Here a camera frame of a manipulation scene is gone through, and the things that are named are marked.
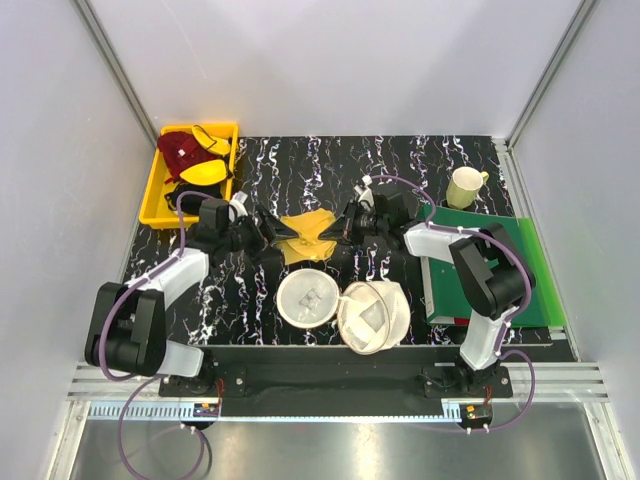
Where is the pale green mug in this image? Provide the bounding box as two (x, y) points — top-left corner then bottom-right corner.
(446, 166), (489, 210)

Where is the mustard yellow bra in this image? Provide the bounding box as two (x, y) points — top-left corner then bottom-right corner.
(278, 209), (337, 265)

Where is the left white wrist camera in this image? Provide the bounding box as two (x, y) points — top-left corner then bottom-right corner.
(229, 191), (248, 222)

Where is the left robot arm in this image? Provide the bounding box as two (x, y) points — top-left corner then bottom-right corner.
(84, 194), (298, 396)

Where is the dark red bra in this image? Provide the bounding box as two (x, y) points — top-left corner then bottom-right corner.
(157, 131), (212, 184)

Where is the black bra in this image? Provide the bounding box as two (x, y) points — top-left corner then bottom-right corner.
(164, 183), (223, 216)

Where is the bright yellow bra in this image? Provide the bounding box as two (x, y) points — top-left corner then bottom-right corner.
(180, 125), (233, 186)

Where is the white mesh laundry bag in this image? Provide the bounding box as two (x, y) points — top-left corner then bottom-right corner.
(276, 269), (411, 355)

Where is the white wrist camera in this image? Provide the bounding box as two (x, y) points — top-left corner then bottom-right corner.
(353, 175), (375, 212)
(229, 191), (248, 222)

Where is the green ring binder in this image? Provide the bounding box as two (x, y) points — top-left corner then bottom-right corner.
(429, 206), (552, 328)

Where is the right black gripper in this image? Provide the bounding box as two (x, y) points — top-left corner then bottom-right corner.
(319, 201), (389, 247)

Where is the yellow plastic bin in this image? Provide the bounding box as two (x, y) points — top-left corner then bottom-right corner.
(139, 123), (239, 229)

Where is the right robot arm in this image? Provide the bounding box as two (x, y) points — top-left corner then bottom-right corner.
(319, 187), (535, 397)

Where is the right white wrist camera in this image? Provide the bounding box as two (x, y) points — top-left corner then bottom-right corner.
(353, 175), (375, 212)

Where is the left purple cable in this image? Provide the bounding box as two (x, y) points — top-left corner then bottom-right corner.
(97, 189), (211, 476)

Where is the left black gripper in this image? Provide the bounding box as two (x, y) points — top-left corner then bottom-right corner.
(220, 202), (297, 265)

